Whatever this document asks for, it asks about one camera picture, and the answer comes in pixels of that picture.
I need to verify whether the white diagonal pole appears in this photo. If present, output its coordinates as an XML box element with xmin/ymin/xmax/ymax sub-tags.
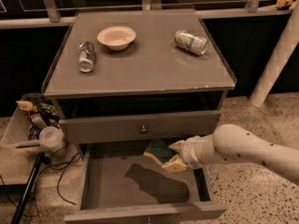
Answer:
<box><xmin>249</xmin><ymin>4</ymin><xmax>299</xmax><ymax>107</ymax></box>

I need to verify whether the metal railing frame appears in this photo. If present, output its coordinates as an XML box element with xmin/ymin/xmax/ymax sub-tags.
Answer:
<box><xmin>0</xmin><ymin>0</ymin><xmax>298</xmax><ymax>29</ymax></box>

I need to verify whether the clear plastic cup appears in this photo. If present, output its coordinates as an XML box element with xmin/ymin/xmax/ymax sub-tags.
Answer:
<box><xmin>39</xmin><ymin>126</ymin><xmax>65</xmax><ymax>152</ymax></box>

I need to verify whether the colourful snack bag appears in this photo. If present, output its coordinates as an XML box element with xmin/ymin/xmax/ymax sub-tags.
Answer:
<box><xmin>37</xmin><ymin>103</ymin><xmax>60</xmax><ymax>120</ymax></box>

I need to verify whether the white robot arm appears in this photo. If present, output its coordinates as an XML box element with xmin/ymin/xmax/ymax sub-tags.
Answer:
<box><xmin>168</xmin><ymin>124</ymin><xmax>299</xmax><ymax>185</ymax></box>

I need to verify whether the grey drawer cabinet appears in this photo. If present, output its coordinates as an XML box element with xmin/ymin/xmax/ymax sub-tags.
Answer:
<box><xmin>41</xmin><ymin>8</ymin><xmax>238</xmax><ymax>224</ymax></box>

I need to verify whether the black cable on floor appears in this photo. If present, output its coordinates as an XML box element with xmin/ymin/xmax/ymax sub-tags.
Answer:
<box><xmin>0</xmin><ymin>143</ymin><xmax>82</xmax><ymax>217</ymax></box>

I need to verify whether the open grey middle drawer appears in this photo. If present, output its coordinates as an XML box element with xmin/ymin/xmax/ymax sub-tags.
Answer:
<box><xmin>64</xmin><ymin>144</ymin><xmax>226</xmax><ymax>224</ymax></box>

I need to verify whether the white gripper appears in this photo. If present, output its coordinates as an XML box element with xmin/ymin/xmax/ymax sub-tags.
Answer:
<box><xmin>162</xmin><ymin>136</ymin><xmax>203</xmax><ymax>173</ymax></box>

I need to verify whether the white bowl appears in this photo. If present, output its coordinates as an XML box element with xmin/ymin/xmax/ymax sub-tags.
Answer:
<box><xmin>97</xmin><ymin>26</ymin><xmax>136</xmax><ymax>51</ymax></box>

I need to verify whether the black tripod leg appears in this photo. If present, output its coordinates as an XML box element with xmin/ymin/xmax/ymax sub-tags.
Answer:
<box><xmin>11</xmin><ymin>152</ymin><xmax>45</xmax><ymax>224</ymax></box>

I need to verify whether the clear plastic bottle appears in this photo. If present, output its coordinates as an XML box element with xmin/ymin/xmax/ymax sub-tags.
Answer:
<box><xmin>78</xmin><ymin>41</ymin><xmax>95</xmax><ymax>73</ymax></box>

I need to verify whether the round metal drawer knob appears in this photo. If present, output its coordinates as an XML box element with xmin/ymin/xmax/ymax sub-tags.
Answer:
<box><xmin>140</xmin><ymin>125</ymin><xmax>148</xmax><ymax>134</ymax></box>

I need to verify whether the closed grey top drawer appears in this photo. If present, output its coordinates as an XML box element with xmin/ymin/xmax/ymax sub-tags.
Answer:
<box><xmin>60</xmin><ymin>110</ymin><xmax>221</xmax><ymax>144</ymax></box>

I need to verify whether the yellow crumpled object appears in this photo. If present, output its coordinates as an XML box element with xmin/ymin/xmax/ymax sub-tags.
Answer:
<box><xmin>276</xmin><ymin>0</ymin><xmax>297</xmax><ymax>10</ymax></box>

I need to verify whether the green and yellow sponge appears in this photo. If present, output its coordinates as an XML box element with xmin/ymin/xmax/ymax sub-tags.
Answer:
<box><xmin>143</xmin><ymin>139</ymin><xmax>176</xmax><ymax>165</ymax></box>

